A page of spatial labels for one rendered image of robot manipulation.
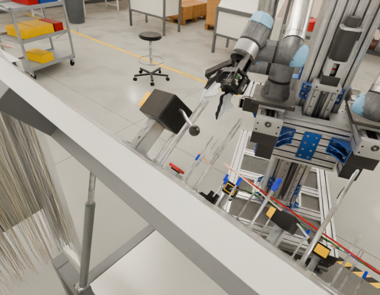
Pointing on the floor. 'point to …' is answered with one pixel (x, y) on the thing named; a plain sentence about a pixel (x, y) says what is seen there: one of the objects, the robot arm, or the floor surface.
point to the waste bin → (75, 11)
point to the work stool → (151, 54)
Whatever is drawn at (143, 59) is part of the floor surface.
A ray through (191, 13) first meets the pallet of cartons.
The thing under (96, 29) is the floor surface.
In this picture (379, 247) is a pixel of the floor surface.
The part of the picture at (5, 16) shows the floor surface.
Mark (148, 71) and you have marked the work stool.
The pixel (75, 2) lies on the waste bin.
